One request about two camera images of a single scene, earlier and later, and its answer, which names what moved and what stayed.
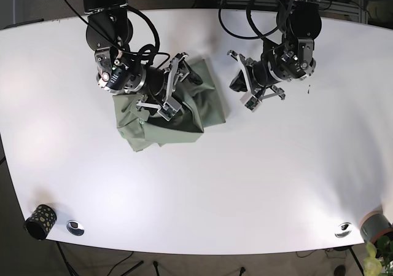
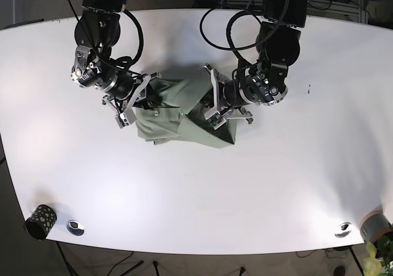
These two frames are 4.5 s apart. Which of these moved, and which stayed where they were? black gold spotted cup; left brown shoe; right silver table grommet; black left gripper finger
Moved: black left gripper finger
Stayed: left brown shoe; black gold spotted cup; right silver table grommet
